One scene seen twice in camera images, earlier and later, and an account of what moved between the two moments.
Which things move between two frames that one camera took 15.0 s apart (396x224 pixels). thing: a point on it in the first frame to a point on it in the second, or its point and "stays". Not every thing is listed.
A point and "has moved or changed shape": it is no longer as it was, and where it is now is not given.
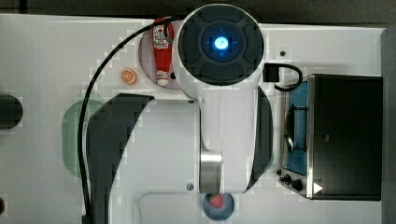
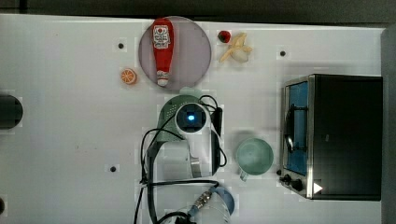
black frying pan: (11, 111) stays
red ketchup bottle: (162, 49) stays
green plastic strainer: (70, 127) has moved or changed shape
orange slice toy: (128, 76) stays
